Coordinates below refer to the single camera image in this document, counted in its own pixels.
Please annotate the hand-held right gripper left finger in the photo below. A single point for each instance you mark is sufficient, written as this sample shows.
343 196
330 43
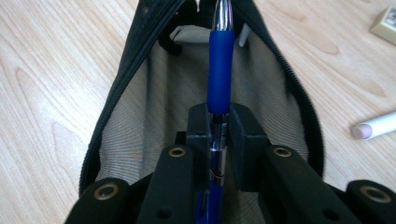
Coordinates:
174 186

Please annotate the blue pen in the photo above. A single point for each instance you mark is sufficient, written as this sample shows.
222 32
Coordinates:
220 68

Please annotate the white pen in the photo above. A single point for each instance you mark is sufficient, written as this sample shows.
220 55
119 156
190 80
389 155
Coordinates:
375 127

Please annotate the black pencil case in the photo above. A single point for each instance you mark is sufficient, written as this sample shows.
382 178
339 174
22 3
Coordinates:
155 124

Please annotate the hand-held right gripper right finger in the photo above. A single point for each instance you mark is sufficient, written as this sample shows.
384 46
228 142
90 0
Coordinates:
280 186

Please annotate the beige eraser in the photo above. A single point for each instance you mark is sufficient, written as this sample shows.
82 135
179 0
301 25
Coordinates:
386 26

